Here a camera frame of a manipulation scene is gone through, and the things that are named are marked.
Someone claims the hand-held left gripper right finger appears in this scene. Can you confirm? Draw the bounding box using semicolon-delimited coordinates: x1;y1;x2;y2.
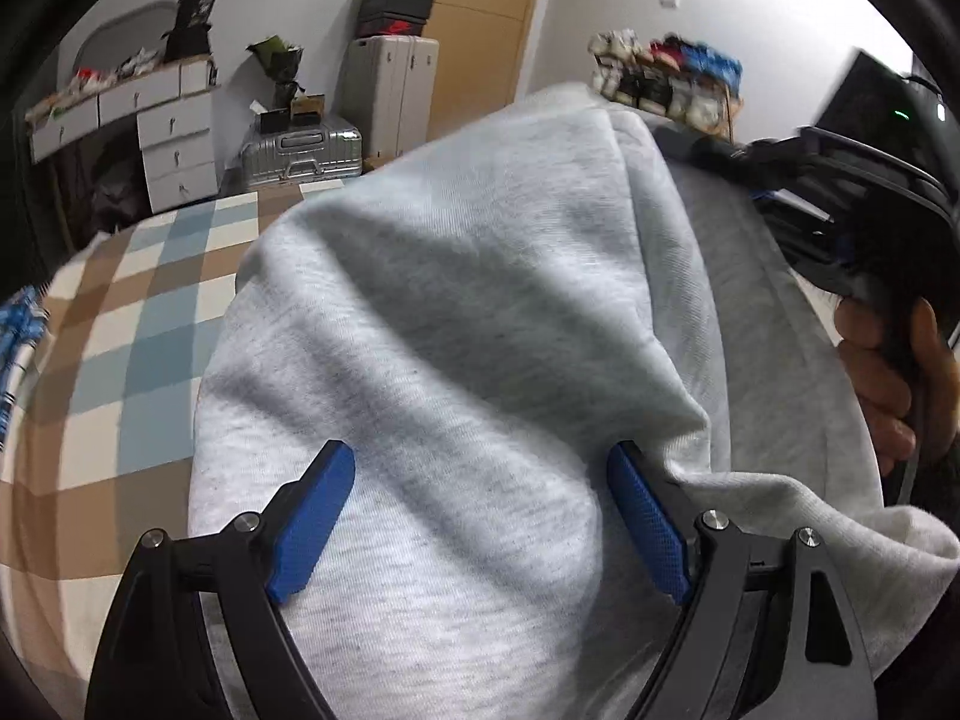
606;439;878;720

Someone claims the checkered bed sheet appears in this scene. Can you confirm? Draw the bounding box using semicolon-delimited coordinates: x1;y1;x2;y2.
0;187;305;691

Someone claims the wooden shoe rack with shoes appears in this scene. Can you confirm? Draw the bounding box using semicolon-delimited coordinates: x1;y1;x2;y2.
589;30;747;140

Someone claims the silver ribbed suitcase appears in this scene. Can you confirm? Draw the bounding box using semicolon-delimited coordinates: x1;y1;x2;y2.
240;116;365;192

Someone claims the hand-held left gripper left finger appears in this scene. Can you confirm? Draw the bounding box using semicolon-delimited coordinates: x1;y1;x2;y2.
82;439;357;720

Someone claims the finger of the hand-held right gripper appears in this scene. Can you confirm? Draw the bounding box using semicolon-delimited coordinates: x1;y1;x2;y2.
752;191;852;271
651;124;816;190

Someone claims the white drawer desk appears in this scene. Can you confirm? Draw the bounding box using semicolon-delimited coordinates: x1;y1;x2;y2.
26;56;222;215

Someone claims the wooden door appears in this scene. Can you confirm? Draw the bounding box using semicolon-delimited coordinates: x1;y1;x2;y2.
397;0;552;143

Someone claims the light grey sweatshirt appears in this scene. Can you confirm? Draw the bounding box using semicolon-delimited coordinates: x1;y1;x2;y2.
187;82;960;720

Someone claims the person's right hand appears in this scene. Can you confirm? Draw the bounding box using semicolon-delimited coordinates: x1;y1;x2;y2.
834;296;942;479

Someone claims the arched mirror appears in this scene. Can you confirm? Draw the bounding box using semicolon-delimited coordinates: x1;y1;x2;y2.
71;0;177;83

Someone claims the blue plaid cloth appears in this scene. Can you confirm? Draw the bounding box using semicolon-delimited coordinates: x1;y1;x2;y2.
0;285;50;451

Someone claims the black printed bag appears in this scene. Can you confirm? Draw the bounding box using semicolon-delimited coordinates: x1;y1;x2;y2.
161;0;218;61

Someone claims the dark wrapped flower bouquet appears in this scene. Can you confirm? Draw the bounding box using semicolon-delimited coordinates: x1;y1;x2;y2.
246;36;305;110

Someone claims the beige hard suitcase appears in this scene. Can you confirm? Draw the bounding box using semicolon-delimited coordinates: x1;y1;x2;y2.
341;34;440;162

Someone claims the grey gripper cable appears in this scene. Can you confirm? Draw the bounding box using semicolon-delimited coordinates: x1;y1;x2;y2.
892;382;935;503

